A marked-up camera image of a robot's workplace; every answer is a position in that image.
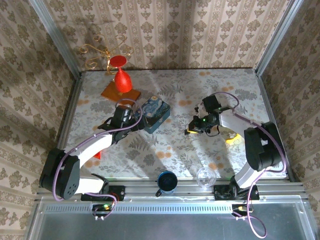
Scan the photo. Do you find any aluminium front rail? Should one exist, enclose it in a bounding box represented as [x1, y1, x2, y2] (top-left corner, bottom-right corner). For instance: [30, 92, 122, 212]
[34, 178, 311, 204]

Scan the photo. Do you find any slotted metal tray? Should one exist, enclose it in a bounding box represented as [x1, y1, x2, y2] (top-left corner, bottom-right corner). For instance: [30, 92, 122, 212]
[24, 199, 318, 240]

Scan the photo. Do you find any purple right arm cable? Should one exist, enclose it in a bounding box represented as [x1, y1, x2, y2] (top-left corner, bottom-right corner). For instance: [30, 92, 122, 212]
[211, 91, 288, 238]

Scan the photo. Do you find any red wine glass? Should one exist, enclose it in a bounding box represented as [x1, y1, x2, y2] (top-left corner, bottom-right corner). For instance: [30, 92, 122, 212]
[109, 55, 133, 94]

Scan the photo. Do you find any floral table cloth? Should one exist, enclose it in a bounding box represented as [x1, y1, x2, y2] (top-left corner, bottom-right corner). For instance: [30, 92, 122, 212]
[57, 69, 287, 180]

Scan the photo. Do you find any aluminium frame post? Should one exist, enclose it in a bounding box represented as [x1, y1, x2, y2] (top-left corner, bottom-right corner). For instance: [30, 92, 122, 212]
[253, 0, 305, 76]
[28, 0, 82, 80]

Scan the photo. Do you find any small yellow object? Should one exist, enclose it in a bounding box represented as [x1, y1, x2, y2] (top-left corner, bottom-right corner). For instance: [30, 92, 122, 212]
[225, 133, 242, 146]

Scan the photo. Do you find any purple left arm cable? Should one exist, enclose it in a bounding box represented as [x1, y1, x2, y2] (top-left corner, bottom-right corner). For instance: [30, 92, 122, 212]
[53, 98, 144, 221]

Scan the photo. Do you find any black connector board with LEDs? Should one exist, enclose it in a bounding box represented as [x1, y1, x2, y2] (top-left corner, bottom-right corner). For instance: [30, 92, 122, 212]
[231, 203, 252, 217]
[91, 203, 114, 217]

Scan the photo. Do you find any orange wooden base board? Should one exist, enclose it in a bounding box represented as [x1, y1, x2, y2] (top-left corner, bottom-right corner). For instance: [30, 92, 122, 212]
[100, 81, 142, 103]

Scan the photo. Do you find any clear glass cup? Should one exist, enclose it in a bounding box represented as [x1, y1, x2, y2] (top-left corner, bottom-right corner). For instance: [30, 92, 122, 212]
[196, 167, 217, 188]

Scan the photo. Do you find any aluminium side rail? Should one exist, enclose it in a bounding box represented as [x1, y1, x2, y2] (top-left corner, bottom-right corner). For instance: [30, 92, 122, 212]
[46, 72, 83, 185]
[254, 71, 303, 183]

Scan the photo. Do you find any starry night tin box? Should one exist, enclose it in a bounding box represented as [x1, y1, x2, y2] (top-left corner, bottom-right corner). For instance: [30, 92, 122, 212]
[133, 95, 171, 135]

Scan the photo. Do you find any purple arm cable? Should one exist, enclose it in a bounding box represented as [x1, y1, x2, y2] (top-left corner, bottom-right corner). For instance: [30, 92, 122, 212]
[211, 91, 288, 238]
[53, 98, 144, 221]

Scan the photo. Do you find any blue mug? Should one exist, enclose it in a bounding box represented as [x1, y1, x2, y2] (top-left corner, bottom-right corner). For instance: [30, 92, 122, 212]
[155, 170, 179, 198]

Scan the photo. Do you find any gold wire glass stand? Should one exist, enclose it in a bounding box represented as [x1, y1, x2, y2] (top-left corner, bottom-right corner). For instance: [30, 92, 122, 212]
[79, 33, 136, 96]

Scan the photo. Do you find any thin black cable loop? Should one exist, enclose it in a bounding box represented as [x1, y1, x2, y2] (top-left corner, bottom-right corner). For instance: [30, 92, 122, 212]
[206, 123, 221, 138]

